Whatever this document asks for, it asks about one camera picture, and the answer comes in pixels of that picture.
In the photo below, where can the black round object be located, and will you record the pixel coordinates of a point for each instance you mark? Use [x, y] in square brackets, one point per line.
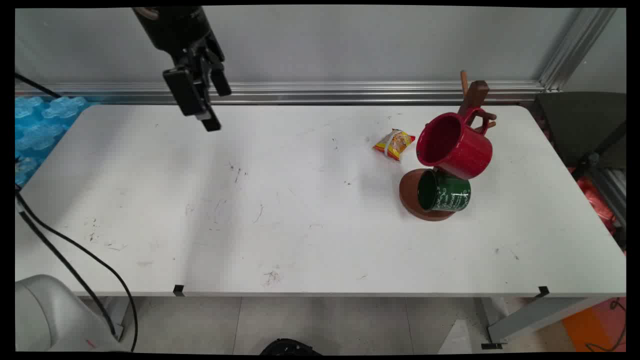
[290, 347]

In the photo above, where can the small black table clip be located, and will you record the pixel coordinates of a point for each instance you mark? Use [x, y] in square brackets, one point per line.
[178, 290]
[543, 292]

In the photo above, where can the white table leg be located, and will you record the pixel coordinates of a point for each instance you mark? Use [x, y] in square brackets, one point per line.
[537, 315]
[117, 312]

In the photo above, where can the blue foam puzzle mat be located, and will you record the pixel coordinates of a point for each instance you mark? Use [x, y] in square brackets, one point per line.
[37, 127]

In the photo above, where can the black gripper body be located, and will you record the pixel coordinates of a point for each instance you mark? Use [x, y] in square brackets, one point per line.
[175, 27]

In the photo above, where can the short aluminium rail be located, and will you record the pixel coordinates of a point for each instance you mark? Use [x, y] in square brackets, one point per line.
[611, 192]

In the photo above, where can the orange floor mat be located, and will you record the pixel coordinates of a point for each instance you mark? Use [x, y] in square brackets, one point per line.
[595, 325]

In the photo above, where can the yellow red snack packet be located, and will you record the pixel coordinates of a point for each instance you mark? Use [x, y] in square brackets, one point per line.
[395, 144]

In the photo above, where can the aluminium frame post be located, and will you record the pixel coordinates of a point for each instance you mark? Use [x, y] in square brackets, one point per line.
[575, 47]

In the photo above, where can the red bag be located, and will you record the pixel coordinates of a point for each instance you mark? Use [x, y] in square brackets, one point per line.
[597, 202]

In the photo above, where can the red ceramic mug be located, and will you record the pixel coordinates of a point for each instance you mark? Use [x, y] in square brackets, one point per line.
[457, 147]

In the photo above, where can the green ceramic mug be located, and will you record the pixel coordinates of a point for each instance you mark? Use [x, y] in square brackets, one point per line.
[447, 192]

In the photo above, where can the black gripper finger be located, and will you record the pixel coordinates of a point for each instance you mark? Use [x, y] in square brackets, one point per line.
[186, 92]
[220, 80]

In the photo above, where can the wooden mug tree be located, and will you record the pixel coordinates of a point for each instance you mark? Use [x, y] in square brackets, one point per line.
[411, 200]

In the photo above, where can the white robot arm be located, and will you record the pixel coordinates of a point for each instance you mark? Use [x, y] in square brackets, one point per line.
[50, 315]

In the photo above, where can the long horizontal aluminium rail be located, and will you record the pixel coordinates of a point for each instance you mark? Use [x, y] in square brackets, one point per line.
[350, 92]

